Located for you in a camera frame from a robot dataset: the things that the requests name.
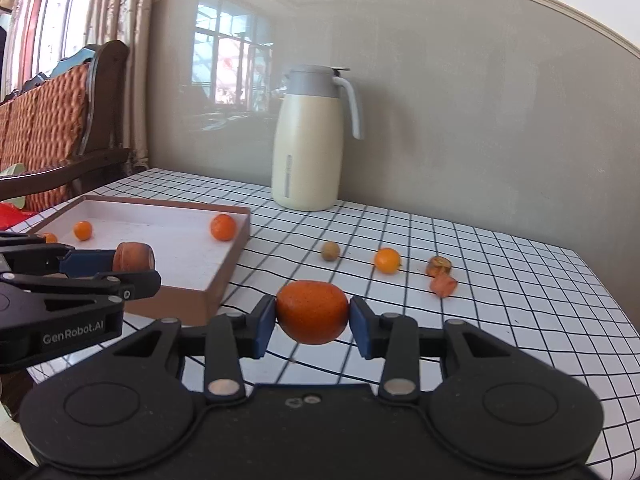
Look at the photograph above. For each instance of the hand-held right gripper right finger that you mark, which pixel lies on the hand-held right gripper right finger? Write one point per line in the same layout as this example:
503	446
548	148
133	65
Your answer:
361	330

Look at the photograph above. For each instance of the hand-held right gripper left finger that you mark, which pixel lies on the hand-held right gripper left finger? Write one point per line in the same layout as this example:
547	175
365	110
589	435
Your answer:
264	330

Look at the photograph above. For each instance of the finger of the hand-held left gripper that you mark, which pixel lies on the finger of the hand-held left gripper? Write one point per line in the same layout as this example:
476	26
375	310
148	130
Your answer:
90	263
140	284

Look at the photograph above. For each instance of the brown small fruit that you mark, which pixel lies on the brown small fruit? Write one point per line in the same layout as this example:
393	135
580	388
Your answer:
132	257

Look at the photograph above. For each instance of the orange tangerine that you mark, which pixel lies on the orange tangerine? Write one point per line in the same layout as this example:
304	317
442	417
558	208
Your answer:
82	230
49	237
312	312
387	260
222	226

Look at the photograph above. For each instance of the shallow brown cardboard box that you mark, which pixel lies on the shallow brown cardboard box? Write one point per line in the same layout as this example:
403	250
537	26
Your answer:
175	245

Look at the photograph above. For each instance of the small tan longan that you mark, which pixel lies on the small tan longan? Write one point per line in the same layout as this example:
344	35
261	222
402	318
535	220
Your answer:
330	251

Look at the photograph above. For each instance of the red cloth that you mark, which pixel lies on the red cloth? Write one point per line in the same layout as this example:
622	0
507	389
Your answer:
12	217

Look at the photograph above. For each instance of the black white checked tablecloth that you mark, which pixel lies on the black white checked tablecloth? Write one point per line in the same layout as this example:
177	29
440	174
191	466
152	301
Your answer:
475	260

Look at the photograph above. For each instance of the wooden sofa with orange cushions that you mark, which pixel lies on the wooden sofa with orange cushions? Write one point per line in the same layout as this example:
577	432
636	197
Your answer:
60	110

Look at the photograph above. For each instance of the cream thermos jug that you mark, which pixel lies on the cream thermos jug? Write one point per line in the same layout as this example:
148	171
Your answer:
307	150

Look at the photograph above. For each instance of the beige embroidered curtain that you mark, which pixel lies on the beige embroidered curtain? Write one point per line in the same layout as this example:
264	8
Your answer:
122	35

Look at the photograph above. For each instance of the window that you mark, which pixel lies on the window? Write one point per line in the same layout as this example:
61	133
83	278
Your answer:
60	10

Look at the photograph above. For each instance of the straw hat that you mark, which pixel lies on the straw hat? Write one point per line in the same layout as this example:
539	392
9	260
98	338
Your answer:
7	2

